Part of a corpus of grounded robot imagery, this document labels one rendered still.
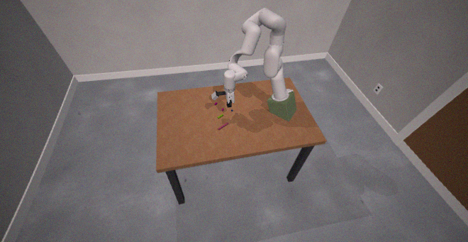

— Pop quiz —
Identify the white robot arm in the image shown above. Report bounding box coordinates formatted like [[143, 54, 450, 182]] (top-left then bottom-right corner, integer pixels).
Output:
[[211, 8, 293, 101]]

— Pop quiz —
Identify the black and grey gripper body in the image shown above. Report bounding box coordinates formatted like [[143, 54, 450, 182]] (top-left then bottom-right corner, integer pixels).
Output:
[[225, 91, 235, 104]]

